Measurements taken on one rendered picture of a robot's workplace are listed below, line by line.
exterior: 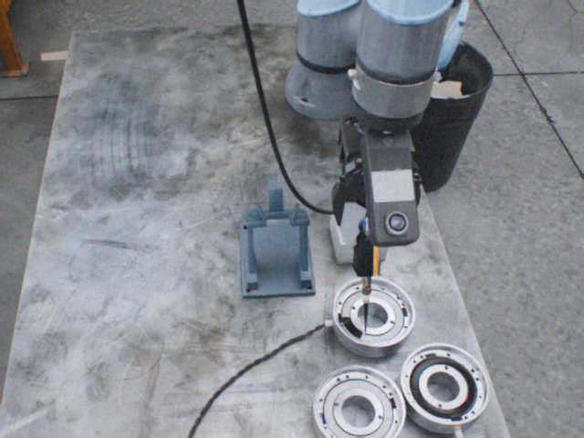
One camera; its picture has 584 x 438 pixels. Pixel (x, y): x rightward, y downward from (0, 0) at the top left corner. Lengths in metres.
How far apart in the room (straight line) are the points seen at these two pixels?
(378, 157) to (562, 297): 1.46
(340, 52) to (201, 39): 0.36
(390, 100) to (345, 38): 0.46
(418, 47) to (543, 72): 2.33
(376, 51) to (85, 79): 0.78
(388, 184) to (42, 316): 0.50
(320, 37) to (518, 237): 1.25
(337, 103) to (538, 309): 1.08
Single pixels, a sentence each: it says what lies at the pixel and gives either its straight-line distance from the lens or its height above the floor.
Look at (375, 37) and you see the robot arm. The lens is 0.55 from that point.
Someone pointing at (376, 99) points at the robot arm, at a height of 1.16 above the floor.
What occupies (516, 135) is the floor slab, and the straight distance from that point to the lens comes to 2.48.
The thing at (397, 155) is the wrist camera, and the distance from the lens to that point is 0.62.
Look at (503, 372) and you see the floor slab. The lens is 1.81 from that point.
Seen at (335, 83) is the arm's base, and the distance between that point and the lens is 1.08.
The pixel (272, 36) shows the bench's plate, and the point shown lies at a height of 0.80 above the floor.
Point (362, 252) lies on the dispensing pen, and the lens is 0.73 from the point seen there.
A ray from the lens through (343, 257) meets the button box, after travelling 0.88.
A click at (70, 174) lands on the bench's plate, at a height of 0.80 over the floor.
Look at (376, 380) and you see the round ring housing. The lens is 0.77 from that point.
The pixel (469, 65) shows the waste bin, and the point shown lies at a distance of 2.10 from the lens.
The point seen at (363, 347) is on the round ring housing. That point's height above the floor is 0.83.
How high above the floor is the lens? 1.51
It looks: 49 degrees down
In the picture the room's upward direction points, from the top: 3 degrees clockwise
